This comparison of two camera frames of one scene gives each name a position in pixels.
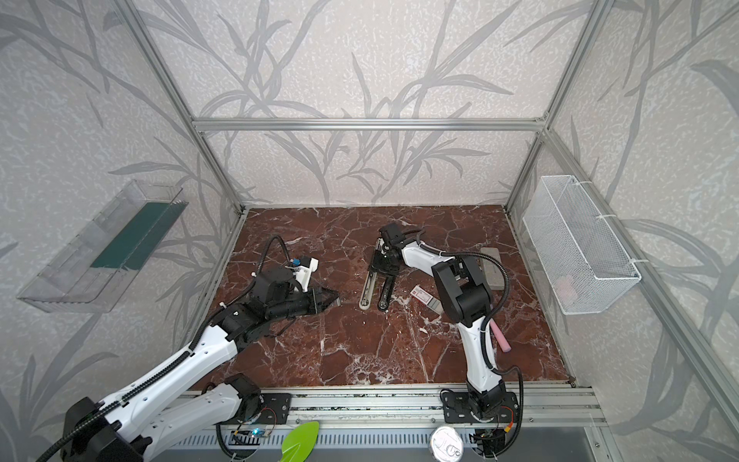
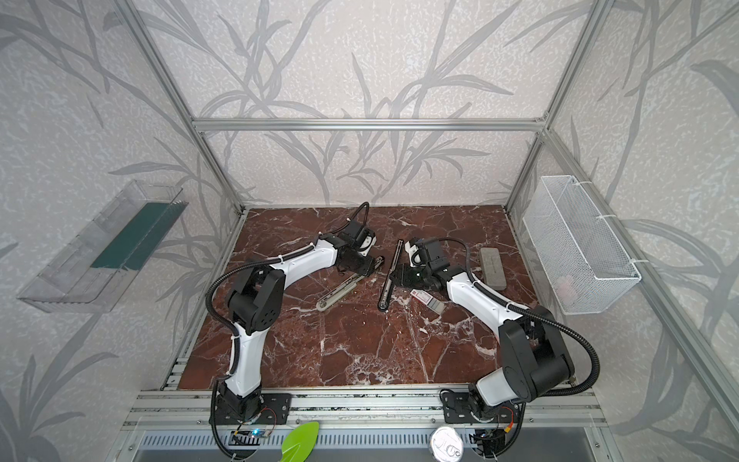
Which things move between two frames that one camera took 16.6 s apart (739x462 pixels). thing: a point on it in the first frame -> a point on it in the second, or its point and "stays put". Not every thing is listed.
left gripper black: x=311 y=300 -> x=366 y=264
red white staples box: x=427 y=298 stays put
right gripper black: x=384 y=266 -> x=413 y=272
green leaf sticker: x=300 y=442 stays put
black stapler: x=384 y=300 stays put
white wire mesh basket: x=587 y=269 stays put
